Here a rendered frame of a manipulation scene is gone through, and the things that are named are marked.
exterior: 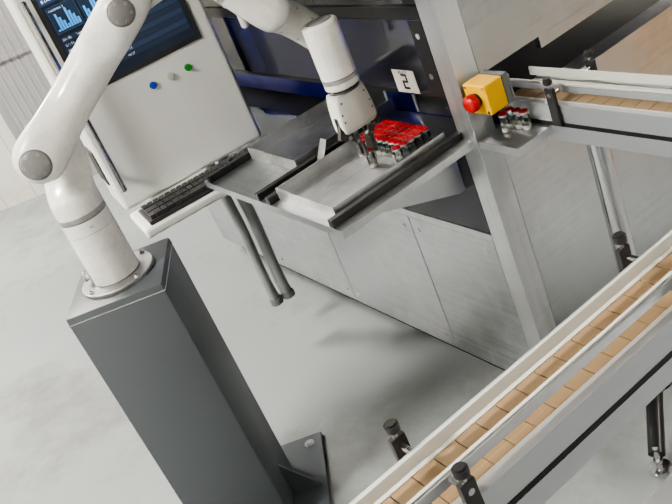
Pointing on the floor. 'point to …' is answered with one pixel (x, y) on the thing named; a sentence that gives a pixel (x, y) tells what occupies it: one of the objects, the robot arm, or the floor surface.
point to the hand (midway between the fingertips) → (366, 145)
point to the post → (487, 168)
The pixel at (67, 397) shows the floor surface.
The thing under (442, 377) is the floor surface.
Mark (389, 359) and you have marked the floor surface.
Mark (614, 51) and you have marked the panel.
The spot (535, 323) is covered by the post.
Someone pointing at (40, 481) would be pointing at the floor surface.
